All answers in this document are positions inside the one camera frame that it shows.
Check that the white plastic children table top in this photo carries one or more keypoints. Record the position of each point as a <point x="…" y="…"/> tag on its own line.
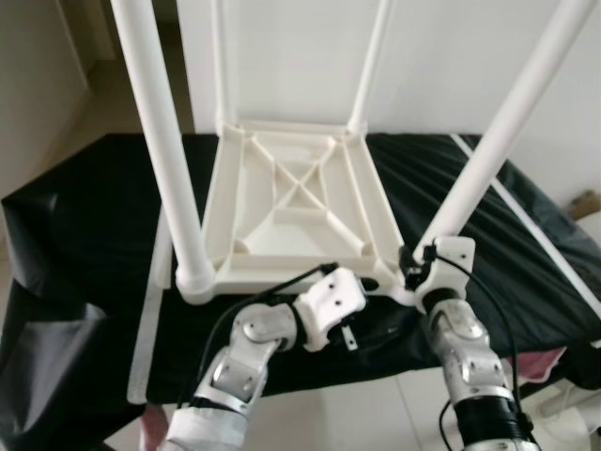
<point x="300" y="235"/>

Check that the pink cloth item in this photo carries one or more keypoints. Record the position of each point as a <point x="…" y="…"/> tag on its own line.
<point x="543" y="365"/>
<point x="152" y="427"/>

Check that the small tan object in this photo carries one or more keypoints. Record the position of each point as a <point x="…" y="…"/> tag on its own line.
<point x="584" y="203"/>

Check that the white rounded object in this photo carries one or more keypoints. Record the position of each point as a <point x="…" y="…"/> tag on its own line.
<point x="592" y="229"/>

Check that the white round stand base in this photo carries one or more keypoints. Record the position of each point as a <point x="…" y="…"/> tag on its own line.
<point x="568" y="423"/>

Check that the black table cloth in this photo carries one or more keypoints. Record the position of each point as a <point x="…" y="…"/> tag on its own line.
<point x="84" y="225"/>

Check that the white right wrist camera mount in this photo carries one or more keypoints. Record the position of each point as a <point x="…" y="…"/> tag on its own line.
<point x="451" y="258"/>

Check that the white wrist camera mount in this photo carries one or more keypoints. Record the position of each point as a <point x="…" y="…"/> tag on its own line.
<point x="331" y="301"/>
<point x="451" y="258"/>

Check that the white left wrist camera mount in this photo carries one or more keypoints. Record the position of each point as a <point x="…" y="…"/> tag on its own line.
<point x="331" y="301"/>

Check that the beige door frame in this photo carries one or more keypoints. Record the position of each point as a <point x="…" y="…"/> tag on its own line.
<point x="89" y="28"/>

